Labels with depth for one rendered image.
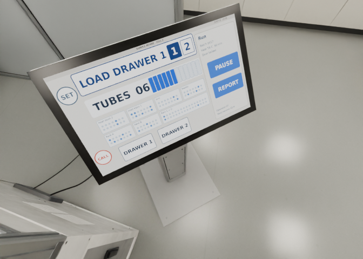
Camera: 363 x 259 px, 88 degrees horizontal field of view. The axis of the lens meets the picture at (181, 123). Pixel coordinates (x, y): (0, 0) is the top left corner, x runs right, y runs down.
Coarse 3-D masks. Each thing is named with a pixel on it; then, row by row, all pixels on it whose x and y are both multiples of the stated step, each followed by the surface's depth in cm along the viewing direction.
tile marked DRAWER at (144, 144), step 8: (144, 136) 50; (152, 136) 51; (128, 144) 50; (136, 144) 50; (144, 144) 51; (152, 144) 52; (120, 152) 49; (128, 152) 50; (136, 152) 51; (144, 152) 52; (128, 160) 51
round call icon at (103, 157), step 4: (104, 148) 48; (108, 148) 48; (96, 152) 47; (100, 152) 48; (104, 152) 48; (108, 152) 48; (92, 156) 47; (96, 156) 48; (100, 156) 48; (104, 156) 48; (108, 156) 49; (112, 156) 49; (96, 160) 48; (100, 160) 48; (104, 160) 49; (108, 160) 49; (112, 160) 49; (100, 164) 49; (104, 164) 49
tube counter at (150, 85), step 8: (184, 64) 48; (192, 64) 49; (160, 72) 47; (168, 72) 48; (176, 72) 48; (184, 72) 49; (192, 72) 50; (200, 72) 51; (144, 80) 46; (152, 80) 47; (160, 80) 48; (168, 80) 48; (176, 80) 49; (184, 80) 50; (136, 88) 46; (144, 88) 47; (152, 88) 47; (160, 88) 48; (144, 96) 47
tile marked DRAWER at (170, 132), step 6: (180, 120) 53; (186, 120) 53; (168, 126) 52; (174, 126) 53; (180, 126) 53; (186, 126) 54; (162, 132) 52; (168, 132) 52; (174, 132) 53; (180, 132) 54; (186, 132) 54; (162, 138) 52; (168, 138) 53; (174, 138) 54
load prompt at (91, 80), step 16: (160, 48) 45; (176, 48) 47; (192, 48) 48; (112, 64) 43; (128, 64) 44; (144, 64) 45; (160, 64) 46; (80, 80) 42; (96, 80) 43; (112, 80) 44; (80, 96) 42
